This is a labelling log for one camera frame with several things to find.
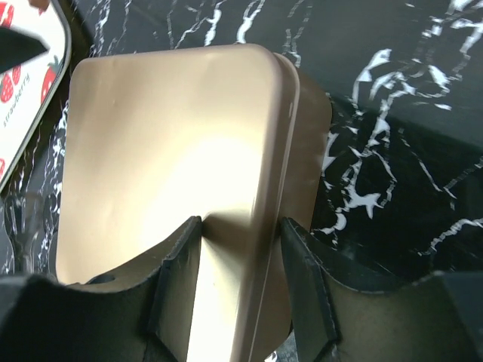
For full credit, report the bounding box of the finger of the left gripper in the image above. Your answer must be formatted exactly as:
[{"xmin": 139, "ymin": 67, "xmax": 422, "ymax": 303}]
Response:
[{"xmin": 0, "ymin": 26, "xmax": 49, "ymax": 73}]

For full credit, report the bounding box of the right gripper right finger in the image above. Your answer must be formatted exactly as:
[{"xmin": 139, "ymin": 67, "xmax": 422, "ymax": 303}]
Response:
[{"xmin": 280, "ymin": 218, "xmax": 482, "ymax": 361}]

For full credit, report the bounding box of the brown chocolate box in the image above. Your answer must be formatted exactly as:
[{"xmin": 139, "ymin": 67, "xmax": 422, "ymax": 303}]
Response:
[{"xmin": 255, "ymin": 54, "xmax": 332, "ymax": 351}]

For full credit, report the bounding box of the rose gold box lid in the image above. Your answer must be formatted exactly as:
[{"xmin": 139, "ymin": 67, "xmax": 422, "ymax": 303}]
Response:
[{"xmin": 55, "ymin": 44, "xmax": 300, "ymax": 361}]

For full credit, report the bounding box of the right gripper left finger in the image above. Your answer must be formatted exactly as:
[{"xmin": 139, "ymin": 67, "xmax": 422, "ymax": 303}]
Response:
[{"xmin": 1, "ymin": 216, "xmax": 202, "ymax": 361}]

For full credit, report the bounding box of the strawberry print white tray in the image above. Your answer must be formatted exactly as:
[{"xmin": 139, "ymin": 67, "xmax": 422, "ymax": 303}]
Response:
[{"xmin": 1, "ymin": 1, "xmax": 72, "ymax": 187}]

